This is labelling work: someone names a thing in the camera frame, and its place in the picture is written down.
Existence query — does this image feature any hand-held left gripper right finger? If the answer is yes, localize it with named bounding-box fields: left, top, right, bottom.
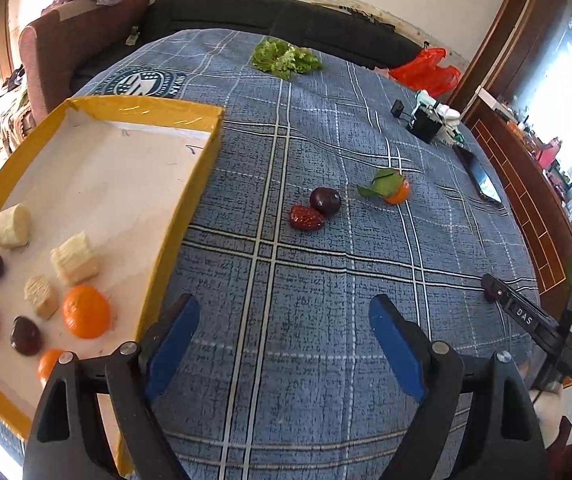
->
left=368, top=294, right=549, bottom=480

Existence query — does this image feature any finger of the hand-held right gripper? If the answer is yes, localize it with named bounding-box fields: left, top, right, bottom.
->
left=482, top=273, right=559, bottom=343

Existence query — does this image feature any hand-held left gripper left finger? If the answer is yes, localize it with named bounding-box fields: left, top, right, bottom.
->
left=22, top=294, right=201, bottom=480

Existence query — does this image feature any large orange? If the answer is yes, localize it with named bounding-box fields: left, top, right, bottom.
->
left=62, top=285, right=112, bottom=339

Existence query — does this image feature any small orange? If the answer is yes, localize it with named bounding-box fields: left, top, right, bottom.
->
left=37, top=349, right=66, bottom=386

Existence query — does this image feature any large ridged white cane chunk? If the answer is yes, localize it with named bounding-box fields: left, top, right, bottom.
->
left=50, top=231, right=100, bottom=286

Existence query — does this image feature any small white cane chunk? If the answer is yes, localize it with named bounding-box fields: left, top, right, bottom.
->
left=23, top=275, right=60, bottom=320

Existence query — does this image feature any large dark purple passion fruit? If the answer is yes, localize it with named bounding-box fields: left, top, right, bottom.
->
left=10, top=316, right=43, bottom=357

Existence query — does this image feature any orange with green leaf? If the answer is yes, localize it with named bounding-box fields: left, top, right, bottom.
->
left=357, top=167, right=411, bottom=206

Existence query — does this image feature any red date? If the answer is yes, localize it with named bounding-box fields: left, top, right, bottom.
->
left=289, top=204, right=327, bottom=232

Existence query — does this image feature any yellow cardboard box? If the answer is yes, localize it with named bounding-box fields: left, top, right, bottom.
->
left=0, top=96, right=225, bottom=478

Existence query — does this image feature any smooth white banana piece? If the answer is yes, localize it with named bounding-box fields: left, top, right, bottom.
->
left=0, top=203, right=32, bottom=249

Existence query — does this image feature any blue plaid blanket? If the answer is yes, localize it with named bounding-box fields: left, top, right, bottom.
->
left=0, top=29, right=541, bottom=480

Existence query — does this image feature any brown wooden cabinet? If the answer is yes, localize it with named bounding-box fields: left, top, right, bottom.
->
left=446, top=0, right=572, bottom=386

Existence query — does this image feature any black smartphone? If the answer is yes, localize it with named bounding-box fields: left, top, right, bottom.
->
left=453, top=145, right=502, bottom=206

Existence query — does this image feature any black box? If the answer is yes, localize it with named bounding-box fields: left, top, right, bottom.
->
left=407, top=105, right=444, bottom=145

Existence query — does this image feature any red plastic bag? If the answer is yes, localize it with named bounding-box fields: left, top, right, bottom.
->
left=388, top=47, right=461, bottom=98

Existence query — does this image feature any green lettuce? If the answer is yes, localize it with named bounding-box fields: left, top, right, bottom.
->
left=251, top=37, right=324, bottom=80

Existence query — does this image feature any brown armchair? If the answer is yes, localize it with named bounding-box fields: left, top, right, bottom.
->
left=18, top=0, right=151, bottom=123

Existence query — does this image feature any dark sofa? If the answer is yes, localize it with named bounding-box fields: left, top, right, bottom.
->
left=68, top=0, right=424, bottom=93

